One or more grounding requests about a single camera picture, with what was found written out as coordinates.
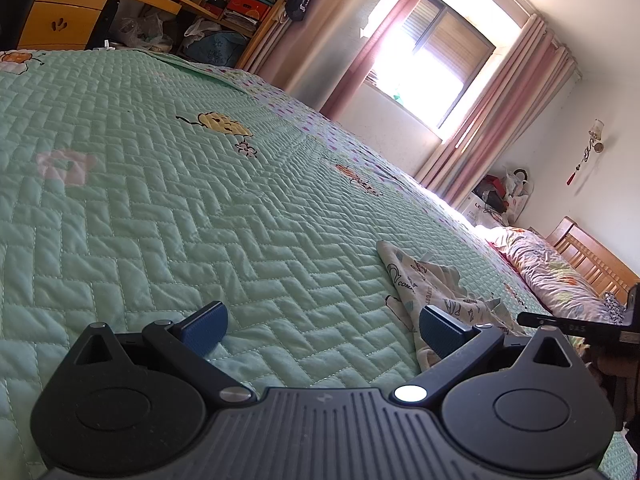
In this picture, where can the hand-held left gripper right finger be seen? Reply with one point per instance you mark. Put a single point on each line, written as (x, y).
(442, 330)

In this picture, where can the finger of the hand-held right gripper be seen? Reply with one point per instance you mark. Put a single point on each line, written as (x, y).
(570, 323)

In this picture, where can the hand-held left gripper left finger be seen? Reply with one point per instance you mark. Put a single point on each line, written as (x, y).
(205, 325)

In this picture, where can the white printed long-sleeve shirt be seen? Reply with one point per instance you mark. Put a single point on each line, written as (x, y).
(440, 290)

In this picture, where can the black and white patterned pillow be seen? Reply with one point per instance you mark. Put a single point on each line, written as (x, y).
(614, 307)

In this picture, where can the floral pink pillow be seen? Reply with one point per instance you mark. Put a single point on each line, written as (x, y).
(545, 270)

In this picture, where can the wooden headboard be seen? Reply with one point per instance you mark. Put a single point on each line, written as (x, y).
(595, 257)

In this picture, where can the white storage box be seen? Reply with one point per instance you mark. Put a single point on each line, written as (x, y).
(477, 212)

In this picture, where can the heap of shopping bags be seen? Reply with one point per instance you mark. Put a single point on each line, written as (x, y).
(507, 195)

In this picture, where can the green quilted bee bedspread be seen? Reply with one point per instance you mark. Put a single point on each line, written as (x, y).
(150, 185)

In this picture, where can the window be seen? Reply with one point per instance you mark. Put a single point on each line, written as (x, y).
(430, 60)

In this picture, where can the blue bag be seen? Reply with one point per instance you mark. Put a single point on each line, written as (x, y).
(215, 49)

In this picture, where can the clear plastic bags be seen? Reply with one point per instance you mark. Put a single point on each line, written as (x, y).
(142, 32)

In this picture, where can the wooden bookshelf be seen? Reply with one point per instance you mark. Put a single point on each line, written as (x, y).
(265, 30)

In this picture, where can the red box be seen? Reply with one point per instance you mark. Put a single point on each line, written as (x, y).
(247, 7)

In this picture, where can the wooden desk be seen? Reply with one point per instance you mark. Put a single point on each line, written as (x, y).
(65, 15)

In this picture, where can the black chair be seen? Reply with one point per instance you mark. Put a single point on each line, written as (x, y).
(17, 15)

